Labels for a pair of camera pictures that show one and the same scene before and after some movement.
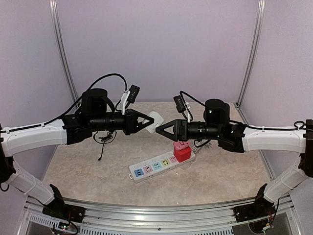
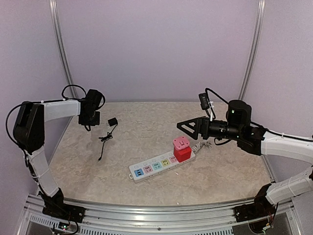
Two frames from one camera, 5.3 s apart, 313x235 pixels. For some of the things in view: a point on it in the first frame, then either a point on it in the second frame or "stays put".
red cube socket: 183,154 stays put
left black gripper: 131,125 → 96,122
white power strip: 142,170 stays put
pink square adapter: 180,145 stays put
